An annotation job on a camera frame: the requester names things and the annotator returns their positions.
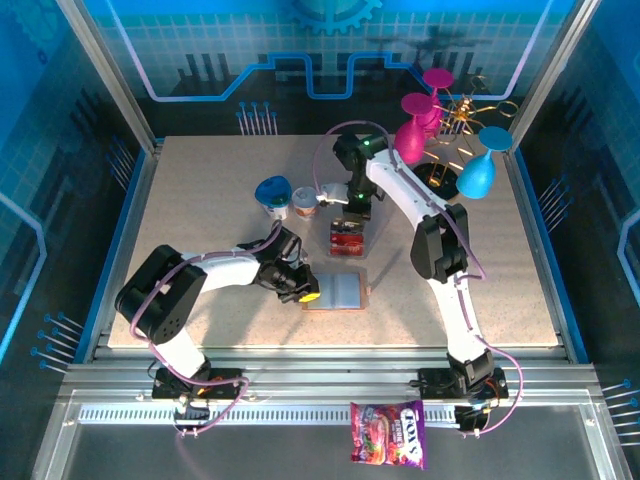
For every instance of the clear acrylic card box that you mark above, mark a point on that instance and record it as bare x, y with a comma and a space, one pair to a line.
366, 240

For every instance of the white cup with blue lid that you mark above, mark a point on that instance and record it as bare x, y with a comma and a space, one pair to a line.
272, 192

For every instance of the purple candy bag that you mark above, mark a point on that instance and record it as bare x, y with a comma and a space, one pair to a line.
387, 435

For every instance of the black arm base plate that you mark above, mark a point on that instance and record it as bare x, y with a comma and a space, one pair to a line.
432, 376
222, 374

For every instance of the aluminium table side rail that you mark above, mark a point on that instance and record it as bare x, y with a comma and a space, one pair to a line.
526, 200
140, 200

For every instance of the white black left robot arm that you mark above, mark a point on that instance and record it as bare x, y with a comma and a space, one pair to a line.
160, 295

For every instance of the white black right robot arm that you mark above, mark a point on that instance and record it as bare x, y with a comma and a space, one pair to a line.
440, 245

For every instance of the orange can with white lid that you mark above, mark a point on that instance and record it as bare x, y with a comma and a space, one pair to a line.
302, 205

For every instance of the blue wine glass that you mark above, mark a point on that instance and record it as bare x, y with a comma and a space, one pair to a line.
477, 177

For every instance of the brown leather card holder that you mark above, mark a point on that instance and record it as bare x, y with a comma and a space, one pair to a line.
345, 292

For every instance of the large magenta wine glass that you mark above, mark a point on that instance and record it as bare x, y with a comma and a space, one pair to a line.
410, 142

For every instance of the black VIP card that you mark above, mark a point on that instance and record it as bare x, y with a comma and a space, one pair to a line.
345, 229

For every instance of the small controller board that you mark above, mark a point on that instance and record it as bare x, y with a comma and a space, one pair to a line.
192, 414
470, 420

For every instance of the aluminium frame post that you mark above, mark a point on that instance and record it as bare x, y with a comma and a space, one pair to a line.
548, 75
111, 75

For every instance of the small magenta wine glass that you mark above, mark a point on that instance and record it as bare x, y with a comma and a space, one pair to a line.
439, 79

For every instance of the aluminium front frame rail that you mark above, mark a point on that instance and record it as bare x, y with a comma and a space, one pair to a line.
325, 370

